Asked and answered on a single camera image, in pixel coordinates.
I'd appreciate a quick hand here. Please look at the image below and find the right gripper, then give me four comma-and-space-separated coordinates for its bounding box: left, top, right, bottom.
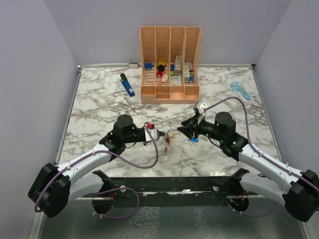
177, 114, 225, 142

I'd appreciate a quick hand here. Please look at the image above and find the metal key holder red handle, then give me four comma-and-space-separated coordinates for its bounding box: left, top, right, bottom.
163, 133, 173, 154

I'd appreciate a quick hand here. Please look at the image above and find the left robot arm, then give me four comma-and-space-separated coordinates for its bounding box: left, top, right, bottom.
28, 115, 165, 218

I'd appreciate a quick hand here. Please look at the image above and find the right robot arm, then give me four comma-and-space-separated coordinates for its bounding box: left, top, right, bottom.
177, 112, 319, 222

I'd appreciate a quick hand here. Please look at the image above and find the blue key tag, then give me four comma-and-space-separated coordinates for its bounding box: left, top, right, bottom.
191, 137, 199, 142

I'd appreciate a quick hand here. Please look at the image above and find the white red box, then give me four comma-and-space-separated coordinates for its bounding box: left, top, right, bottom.
184, 62, 194, 84

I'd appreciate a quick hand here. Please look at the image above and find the blue blister pack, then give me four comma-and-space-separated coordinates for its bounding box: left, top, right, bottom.
229, 81, 253, 103

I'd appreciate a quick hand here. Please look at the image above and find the grey green box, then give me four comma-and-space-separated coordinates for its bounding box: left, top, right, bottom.
174, 55, 182, 76

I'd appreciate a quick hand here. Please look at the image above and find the black red bottle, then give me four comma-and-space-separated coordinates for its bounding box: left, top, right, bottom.
157, 64, 165, 78

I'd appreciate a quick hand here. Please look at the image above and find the blue stapler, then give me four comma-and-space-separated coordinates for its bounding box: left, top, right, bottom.
120, 73, 135, 97

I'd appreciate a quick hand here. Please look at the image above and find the blue cube in organizer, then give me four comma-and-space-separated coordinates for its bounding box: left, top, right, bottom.
145, 62, 154, 71

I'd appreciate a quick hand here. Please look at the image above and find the peach desk organizer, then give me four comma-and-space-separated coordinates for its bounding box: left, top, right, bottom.
140, 26, 202, 104

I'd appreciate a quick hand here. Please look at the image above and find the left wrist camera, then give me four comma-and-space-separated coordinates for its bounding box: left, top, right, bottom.
145, 122, 160, 142

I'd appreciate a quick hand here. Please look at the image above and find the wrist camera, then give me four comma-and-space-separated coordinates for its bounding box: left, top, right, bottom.
145, 122, 160, 142
193, 101, 207, 115

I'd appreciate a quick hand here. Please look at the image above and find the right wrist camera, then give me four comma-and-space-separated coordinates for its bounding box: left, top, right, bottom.
193, 101, 207, 115

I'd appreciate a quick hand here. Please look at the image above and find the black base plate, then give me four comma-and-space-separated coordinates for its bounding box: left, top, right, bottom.
49, 161, 290, 208

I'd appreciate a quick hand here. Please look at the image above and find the white plug at wall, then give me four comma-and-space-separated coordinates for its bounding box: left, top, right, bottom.
128, 63, 140, 69

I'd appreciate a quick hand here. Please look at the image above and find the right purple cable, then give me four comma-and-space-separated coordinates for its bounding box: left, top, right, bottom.
203, 96, 319, 218

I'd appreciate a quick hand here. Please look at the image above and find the purple cable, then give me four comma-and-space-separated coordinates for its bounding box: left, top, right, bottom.
203, 96, 319, 218
34, 128, 160, 219

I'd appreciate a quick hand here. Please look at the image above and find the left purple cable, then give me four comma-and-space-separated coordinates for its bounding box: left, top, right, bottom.
34, 128, 160, 219

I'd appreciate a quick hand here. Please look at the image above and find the aluminium rail frame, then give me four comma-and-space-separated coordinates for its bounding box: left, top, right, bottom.
30, 63, 317, 239

